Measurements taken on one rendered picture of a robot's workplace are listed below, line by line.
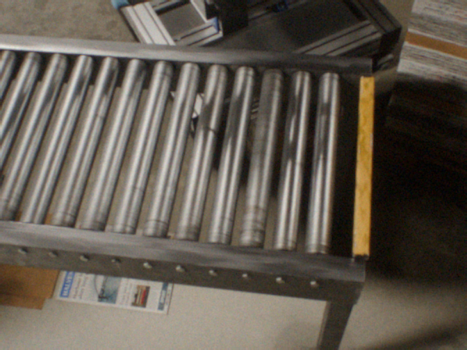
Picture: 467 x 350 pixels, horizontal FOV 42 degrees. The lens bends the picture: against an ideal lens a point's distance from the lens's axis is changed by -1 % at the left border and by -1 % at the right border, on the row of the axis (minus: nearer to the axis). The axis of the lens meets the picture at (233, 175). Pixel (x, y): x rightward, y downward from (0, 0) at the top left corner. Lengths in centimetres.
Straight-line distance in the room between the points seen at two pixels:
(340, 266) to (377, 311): 84
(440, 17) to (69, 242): 107
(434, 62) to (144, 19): 112
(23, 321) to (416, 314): 125
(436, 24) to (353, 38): 62
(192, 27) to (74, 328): 115
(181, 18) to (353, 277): 148
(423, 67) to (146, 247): 99
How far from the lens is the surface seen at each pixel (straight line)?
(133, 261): 122
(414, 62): 183
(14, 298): 217
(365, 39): 230
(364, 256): 118
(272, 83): 140
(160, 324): 200
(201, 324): 198
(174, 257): 119
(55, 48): 157
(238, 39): 231
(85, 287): 209
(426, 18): 171
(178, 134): 134
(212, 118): 135
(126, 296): 205
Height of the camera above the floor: 189
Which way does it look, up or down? 59 degrees down
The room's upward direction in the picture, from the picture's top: 6 degrees counter-clockwise
